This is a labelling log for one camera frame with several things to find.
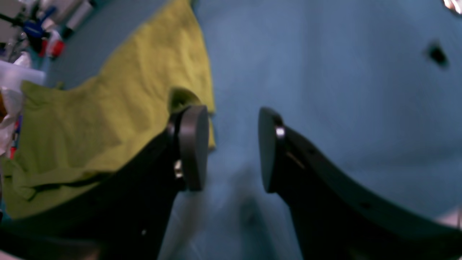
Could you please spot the blue bar clamp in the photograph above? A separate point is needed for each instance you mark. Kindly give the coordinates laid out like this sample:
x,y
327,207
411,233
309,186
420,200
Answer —
x,y
33,27

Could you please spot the white black marker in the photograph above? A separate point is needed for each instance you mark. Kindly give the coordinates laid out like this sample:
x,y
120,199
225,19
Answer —
x,y
81,13

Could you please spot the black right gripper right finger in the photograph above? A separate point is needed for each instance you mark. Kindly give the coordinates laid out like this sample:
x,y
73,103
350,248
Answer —
x,y
334,217

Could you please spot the olive green t-shirt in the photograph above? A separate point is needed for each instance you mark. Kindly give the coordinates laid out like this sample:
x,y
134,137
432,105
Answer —
x,y
70,139

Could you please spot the blue table cloth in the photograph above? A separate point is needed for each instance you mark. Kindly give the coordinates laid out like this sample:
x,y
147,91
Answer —
x,y
351,76

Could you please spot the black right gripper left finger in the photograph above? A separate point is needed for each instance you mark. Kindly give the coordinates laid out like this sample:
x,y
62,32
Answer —
x,y
126,216

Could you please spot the small black screw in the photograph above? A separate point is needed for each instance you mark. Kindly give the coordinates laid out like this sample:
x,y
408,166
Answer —
x,y
437,55

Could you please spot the white plastic bag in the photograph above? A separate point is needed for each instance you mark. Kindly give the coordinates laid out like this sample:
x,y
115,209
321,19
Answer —
x,y
11,106

